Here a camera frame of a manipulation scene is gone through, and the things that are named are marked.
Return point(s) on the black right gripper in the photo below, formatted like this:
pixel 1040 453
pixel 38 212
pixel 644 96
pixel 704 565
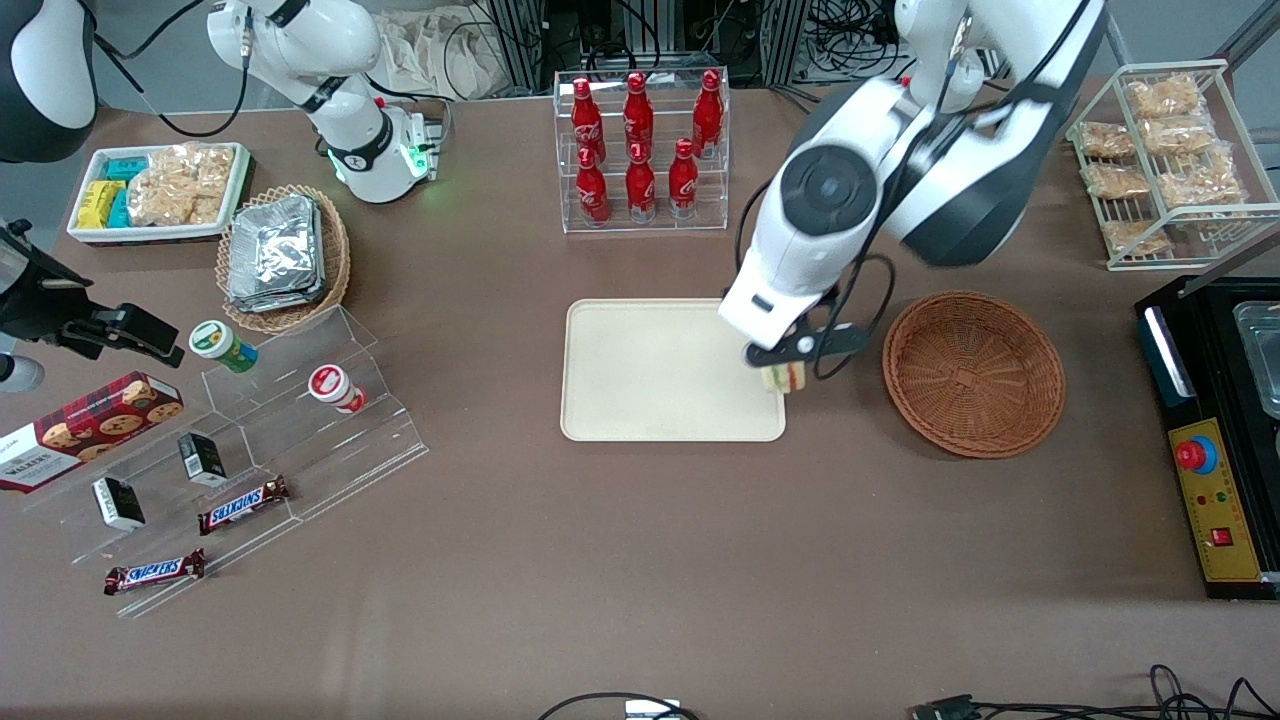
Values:
pixel 42 307

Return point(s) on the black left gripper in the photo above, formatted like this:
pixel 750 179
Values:
pixel 830 298

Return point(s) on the triangular sandwich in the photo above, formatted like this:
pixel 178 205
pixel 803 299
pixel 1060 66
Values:
pixel 784 379

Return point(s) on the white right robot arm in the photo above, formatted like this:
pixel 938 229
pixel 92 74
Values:
pixel 352 130

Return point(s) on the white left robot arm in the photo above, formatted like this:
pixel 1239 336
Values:
pixel 850 255

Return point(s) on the white rectangular snack tray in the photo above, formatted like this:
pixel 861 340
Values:
pixel 150 233

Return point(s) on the beige plastic serving tray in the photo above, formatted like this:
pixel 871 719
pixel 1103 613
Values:
pixel 655 370

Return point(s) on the brown wicker round basket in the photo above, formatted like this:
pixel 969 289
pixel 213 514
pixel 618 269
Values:
pixel 975 375

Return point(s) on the oval wicker basket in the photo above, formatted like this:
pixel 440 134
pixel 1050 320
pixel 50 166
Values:
pixel 338 260

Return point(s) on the green lidded snack cup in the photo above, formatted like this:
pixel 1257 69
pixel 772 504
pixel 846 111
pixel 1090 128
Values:
pixel 218 343

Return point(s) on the red tartan cookie box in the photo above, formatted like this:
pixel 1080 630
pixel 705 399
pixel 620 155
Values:
pixel 90 430

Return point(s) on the small black box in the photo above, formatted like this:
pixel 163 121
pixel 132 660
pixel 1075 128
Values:
pixel 203 459
pixel 119 503

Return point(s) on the silver foil pack stack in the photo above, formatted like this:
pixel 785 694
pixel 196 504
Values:
pixel 275 255

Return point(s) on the teal snack packet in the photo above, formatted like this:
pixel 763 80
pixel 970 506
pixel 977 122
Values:
pixel 126 168
pixel 120 210

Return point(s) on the yellow snack packet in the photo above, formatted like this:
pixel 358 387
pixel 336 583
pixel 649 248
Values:
pixel 97 205

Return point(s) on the clear bag of crackers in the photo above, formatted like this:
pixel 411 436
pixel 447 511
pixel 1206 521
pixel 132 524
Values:
pixel 180 185

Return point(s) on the red lidded snack cup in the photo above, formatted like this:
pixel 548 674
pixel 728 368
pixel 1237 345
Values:
pixel 332 386

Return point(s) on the brown Snickers bar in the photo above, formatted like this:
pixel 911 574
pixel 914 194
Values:
pixel 243 505
pixel 155 572

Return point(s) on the clear acrylic bottle rack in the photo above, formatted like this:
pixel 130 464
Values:
pixel 715 200

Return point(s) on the clear acrylic stepped display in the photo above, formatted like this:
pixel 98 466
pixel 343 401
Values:
pixel 320 460

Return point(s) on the red cola bottle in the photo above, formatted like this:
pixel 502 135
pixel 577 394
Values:
pixel 640 188
pixel 638 110
pixel 708 112
pixel 592 192
pixel 584 115
pixel 683 184

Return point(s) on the clear bag of fried snack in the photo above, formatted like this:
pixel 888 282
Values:
pixel 1135 238
pixel 1175 135
pixel 1200 182
pixel 1165 96
pixel 1115 180
pixel 1105 140

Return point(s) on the beige cloth bag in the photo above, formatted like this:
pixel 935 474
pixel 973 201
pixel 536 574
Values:
pixel 440 50

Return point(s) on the red emergency stop button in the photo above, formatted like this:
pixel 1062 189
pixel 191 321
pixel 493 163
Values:
pixel 1196 455

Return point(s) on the black control box yellow panel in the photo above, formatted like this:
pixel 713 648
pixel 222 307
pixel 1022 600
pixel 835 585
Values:
pixel 1215 540

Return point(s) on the clear metal-rimmed container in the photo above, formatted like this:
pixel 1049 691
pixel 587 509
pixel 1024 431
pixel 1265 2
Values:
pixel 1262 350

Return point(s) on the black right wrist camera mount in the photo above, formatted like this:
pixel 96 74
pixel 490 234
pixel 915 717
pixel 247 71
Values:
pixel 40 290

